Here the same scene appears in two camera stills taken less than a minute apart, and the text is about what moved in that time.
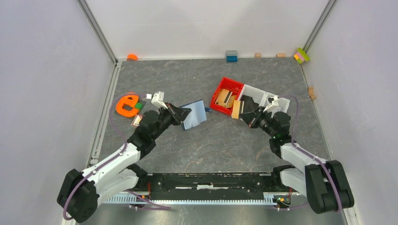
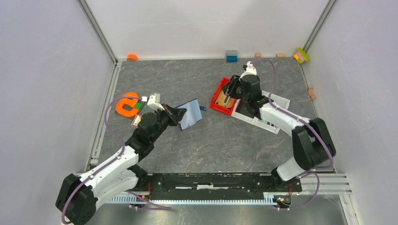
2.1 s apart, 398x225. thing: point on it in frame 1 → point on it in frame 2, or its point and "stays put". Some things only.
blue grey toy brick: [231, 56] stays put
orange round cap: [132, 57] stays put
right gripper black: [251, 119] → [230, 88]
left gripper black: [178, 114] stays put
